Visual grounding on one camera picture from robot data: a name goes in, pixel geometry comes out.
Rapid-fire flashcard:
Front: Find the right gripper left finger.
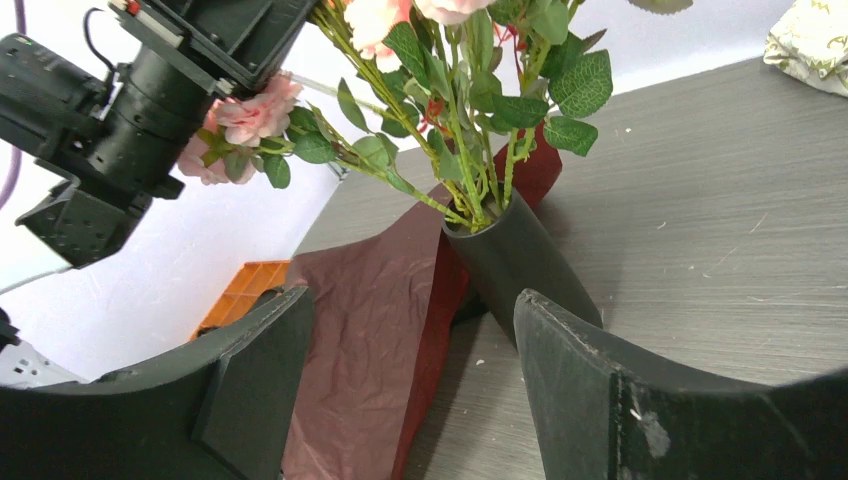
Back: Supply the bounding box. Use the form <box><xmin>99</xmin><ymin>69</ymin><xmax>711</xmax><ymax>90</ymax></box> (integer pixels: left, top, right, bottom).
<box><xmin>1</xmin><ymin>286</ymin><xmax>315</xmax><ymax>479</ymax></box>

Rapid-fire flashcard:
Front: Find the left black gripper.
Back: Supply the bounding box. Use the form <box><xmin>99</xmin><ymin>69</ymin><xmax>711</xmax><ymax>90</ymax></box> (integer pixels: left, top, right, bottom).
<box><xmin>86</xmin><ymin>1</ymin><xmax>313</xmax><ymax>193</ymax></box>

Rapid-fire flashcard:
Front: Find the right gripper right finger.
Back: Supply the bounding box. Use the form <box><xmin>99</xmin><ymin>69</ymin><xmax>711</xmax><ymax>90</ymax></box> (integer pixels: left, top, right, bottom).
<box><xmin>514</xmin><ymin>289</ymin><xmax>847</xmax><ymax>479</ymax></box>

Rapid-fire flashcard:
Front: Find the large pink rose stem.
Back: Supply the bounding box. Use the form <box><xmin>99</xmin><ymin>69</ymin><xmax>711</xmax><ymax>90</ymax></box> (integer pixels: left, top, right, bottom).
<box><xmin>175</xmin><ymin>69</ymin><xmax>478</xmax><ymax>233</ymax></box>

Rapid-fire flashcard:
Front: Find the peach orange rose stem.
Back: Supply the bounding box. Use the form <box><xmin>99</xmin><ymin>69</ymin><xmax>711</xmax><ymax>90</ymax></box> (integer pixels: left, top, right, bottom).
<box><xmin>311</xmin><ymin>1</ymin><xmax>500</xmax><ymax>232</ymax></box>

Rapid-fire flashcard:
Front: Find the cream peach rose stem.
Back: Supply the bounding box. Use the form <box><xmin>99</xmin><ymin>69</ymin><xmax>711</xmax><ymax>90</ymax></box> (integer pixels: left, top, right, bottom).
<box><xmin>488</xmin><ymin>1</ymin><xmax>614</xmax><ymax>208</ymax></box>

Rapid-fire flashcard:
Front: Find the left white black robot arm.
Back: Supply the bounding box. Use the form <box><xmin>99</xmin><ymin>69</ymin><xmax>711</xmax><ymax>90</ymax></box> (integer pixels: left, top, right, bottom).
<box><xmin>1</xmin><ymin>0</ymin><xmax>313</xmax><ymax>268</ymax></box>

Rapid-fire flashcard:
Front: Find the black cylindrical vase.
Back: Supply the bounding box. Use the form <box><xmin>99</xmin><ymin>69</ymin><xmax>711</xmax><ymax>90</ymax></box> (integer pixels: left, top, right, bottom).
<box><xmin>442</xmin><ymin>190</ymin><xmax>603</xmax><ymax>344</ymax></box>

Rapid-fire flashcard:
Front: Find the orange wooden compartment tray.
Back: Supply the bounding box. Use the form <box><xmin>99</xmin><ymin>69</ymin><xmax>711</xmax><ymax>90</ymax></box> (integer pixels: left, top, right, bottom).
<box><xmin>189</xmin><ymin>260</ymin><xmax>290</xmax><ymax>341</ymax></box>

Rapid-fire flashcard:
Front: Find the cream patterned cloth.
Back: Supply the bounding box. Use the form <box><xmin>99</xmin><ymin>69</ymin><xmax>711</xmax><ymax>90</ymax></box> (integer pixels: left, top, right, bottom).
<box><xmin>763</xmin><ymin>0</ymin><xmax>847</xmax><ymax>97</ymax></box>

